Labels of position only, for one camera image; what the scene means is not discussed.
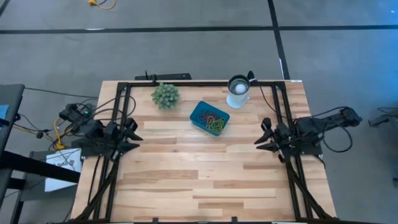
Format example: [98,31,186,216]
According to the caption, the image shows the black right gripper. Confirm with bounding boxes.
[254,117,294,159]

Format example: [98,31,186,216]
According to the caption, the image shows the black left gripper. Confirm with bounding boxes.
[103,117,144,160]

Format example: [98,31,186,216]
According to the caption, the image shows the yellow rubber band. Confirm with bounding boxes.
[205,117,226,134]

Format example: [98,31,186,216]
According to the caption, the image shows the teal plastic bin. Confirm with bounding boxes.
[189,100,231,137]

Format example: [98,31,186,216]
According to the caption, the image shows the white mug with ball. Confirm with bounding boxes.
[226,74,252,110]

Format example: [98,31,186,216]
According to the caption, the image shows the green succulent in white pot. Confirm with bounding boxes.
[150,82,182,111]

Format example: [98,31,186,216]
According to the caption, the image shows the red rubber band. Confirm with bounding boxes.
[198,111,213,123]

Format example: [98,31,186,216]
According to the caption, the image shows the white printed cardboard box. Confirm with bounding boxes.
[44,147,83,193]

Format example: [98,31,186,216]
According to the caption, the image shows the black flat box with antennas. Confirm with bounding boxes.
[134,70,193,82]

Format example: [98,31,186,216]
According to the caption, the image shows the black device on floor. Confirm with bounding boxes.
[368,106,398,129]

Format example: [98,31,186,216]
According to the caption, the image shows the blue item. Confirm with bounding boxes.
[0,104,11,123]

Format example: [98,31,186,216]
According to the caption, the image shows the black looped cable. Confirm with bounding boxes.
[90,94,137,121]

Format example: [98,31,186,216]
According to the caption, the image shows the black lamp cable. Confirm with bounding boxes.
[247,70,281,121]

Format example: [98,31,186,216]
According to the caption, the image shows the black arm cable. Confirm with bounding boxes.
[322,123,354,154]

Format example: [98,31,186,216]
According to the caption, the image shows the thin black floor cable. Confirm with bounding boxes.
[24,87,100,100]

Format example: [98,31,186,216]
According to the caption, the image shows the black aluminium table frame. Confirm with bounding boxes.
[71,81,337,224]

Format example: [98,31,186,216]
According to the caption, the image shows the yellow cable with plug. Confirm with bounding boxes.
[87,0,117,11]

